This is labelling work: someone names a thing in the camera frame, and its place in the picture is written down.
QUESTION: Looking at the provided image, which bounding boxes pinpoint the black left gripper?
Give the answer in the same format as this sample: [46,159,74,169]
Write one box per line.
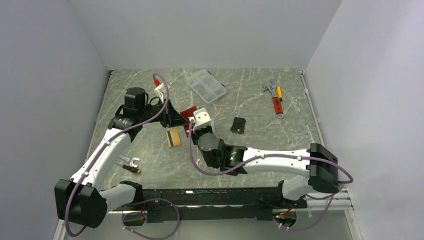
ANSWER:
[138,99,190,128]

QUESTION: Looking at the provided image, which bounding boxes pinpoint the gold credit card stack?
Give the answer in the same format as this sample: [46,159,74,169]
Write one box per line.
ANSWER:
[166,128,182,148]

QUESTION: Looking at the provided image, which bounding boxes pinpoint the red leather card holder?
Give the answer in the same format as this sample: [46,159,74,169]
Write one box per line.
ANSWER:
[180,106,198,137]

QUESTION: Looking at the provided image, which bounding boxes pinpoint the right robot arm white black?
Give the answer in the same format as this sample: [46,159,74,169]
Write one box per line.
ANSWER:
[188,119,341,208]

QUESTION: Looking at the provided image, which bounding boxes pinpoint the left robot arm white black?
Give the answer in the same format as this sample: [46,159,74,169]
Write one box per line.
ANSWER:
[54,87,188,236]

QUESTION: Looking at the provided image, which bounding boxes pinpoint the clear plastic screw box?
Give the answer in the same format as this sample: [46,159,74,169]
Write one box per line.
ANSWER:
[185,69,227,104]

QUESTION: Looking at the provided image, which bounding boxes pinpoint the black yellow screwdriver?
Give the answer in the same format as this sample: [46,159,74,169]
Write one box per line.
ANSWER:
[122,164,141,175]

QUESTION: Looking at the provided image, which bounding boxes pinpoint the red adjustable wrench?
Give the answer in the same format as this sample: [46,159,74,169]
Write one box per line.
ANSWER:
[262,79,284,119]

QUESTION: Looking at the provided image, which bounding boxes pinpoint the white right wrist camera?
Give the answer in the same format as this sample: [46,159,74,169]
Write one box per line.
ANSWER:
[193,107,211,131]

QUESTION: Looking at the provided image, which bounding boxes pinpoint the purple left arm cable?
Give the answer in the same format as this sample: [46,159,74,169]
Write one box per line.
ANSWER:
[63,73,170,238]

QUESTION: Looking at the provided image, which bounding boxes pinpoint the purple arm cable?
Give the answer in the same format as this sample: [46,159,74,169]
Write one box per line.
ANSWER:
[188,119,354,232]
[63,73,170,238]

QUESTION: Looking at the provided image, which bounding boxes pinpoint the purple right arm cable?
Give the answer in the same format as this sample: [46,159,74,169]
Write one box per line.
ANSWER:
[188,119,354,232]

